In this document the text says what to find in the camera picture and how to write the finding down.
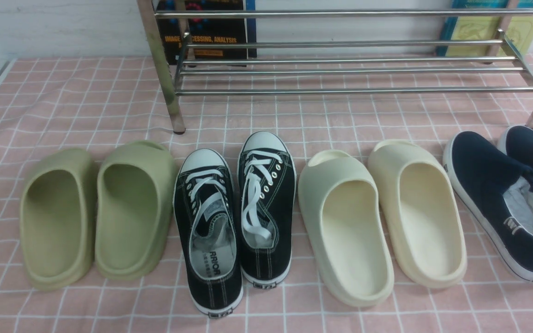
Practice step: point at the black canvas sneaker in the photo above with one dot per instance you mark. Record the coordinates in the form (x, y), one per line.
(267, 180)
(204, 212)

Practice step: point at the metal shoe rack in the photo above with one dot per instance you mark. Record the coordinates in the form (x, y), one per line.
(503, 57)

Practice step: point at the left navy slip-on shoe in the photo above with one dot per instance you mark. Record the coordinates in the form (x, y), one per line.
(498, 191)

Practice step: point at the left cream foam slide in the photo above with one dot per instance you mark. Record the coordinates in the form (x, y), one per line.
(339, 202)

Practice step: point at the cream foam slide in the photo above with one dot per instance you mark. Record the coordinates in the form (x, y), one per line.
(339, 202)
(421, 213)

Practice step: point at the right green foam slide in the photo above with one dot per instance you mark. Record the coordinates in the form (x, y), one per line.
(135, 187)

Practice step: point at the green foam slide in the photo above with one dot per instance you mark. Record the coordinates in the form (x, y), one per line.
(135, 187)
(57, 218)

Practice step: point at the black image processing book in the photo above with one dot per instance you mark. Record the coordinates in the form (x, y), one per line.
(204, 30)

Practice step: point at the right cream foam slide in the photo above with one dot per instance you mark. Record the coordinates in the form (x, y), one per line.
(421, 213)

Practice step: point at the left green foam slide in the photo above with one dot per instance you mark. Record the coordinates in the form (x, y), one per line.
(57, 218)

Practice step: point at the teal and yellow book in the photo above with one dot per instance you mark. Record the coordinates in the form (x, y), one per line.
(520, 29)

